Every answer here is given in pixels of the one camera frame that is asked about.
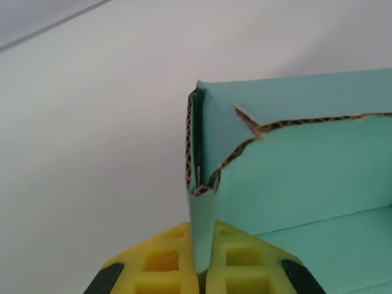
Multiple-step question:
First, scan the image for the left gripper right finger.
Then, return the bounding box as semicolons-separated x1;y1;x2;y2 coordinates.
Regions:
204;219;328;294

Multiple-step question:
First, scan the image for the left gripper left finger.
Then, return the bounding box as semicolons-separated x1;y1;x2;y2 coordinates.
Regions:
82;222;200;294

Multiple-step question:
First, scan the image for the teal corrugated paper box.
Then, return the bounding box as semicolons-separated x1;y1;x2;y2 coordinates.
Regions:
183;67;392;294

